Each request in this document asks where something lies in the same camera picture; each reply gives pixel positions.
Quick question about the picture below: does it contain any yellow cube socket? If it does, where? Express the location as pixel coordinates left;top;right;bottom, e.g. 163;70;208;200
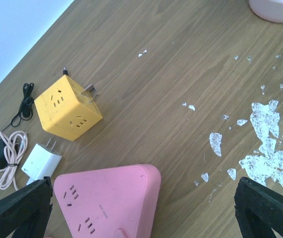
34;75;103;141

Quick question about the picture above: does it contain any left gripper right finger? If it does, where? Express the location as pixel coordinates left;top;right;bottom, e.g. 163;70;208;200
234;177;283;238

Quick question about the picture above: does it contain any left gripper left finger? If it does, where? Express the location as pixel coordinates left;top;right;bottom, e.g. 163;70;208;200
0;177;53;238

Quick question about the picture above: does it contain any pink usb cable bundle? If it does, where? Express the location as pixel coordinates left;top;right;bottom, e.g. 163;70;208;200
0;130;37;191

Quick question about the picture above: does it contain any pink triangular power socket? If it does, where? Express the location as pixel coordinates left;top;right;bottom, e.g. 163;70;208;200
54;164;161;238

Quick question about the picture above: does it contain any round pink power strip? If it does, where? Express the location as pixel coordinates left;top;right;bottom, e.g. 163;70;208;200
248;0;283;23

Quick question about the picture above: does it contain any black power adapter with cable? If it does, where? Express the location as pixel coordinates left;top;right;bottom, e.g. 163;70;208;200
0;83;34;170

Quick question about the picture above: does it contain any white usb charger plug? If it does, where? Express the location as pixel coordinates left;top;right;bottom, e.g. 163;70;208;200
21;138;62;185

